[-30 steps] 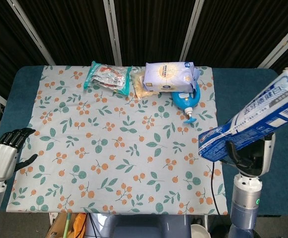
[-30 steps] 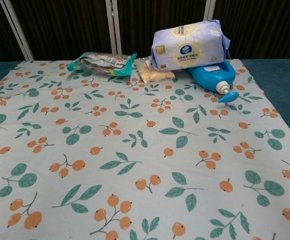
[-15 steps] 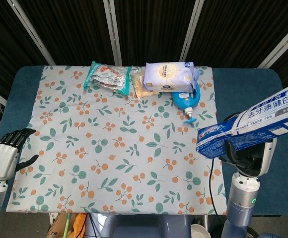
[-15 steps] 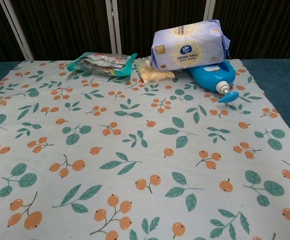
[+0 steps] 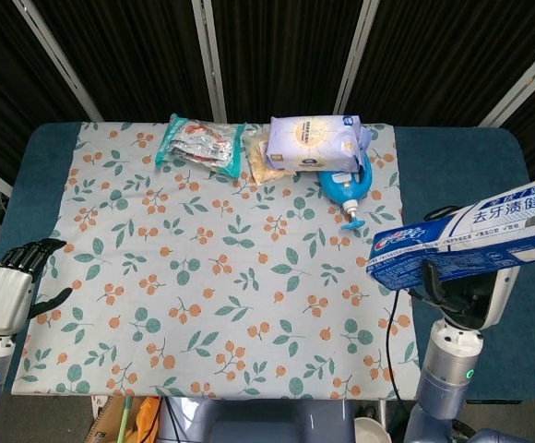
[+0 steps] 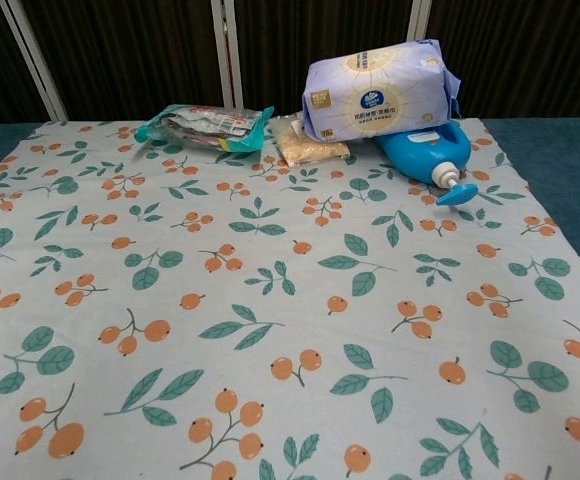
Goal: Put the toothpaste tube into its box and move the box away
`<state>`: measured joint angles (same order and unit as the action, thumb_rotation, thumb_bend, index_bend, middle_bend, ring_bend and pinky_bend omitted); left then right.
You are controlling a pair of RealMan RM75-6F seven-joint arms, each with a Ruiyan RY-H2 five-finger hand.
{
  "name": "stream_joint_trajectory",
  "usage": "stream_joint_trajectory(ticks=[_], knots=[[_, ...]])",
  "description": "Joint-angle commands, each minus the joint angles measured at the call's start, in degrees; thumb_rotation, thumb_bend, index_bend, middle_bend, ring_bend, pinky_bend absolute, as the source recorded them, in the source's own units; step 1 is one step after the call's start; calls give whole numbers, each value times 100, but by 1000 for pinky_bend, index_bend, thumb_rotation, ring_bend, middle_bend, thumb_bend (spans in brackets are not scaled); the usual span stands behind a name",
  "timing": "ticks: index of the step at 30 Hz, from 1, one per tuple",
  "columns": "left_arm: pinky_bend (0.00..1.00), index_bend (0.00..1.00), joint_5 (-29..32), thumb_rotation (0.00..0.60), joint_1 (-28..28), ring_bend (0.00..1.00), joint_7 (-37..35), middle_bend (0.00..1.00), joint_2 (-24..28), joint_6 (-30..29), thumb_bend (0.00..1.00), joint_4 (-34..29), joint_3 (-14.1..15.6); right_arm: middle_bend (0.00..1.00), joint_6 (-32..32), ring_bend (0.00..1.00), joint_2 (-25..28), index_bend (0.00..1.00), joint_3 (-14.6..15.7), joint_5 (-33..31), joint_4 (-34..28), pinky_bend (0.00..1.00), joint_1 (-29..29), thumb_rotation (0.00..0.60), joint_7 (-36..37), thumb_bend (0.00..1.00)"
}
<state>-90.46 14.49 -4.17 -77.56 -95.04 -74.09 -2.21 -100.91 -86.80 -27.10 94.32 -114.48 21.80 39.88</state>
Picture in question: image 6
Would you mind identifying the lavender tissue pack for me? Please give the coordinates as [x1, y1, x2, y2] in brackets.
[300, 37, 464, 143]

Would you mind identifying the blue pump bottle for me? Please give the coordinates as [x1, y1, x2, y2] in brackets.
[372, 121, 480, 208]

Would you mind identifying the green-edged snack packet bag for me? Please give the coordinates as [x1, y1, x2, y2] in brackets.
[134, 103, 277, 153]

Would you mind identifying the white partition frame post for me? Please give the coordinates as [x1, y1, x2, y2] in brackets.
[209, 0, 245, 112]
[411, 0, 434, 42]
[0, 0, 70, 122]

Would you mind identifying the floral orange-berry tablecloth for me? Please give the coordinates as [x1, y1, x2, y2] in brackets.
[0, 117, 580, 480]

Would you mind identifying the clear bag of crackers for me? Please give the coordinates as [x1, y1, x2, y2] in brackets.
[269, 112, 351, 167]

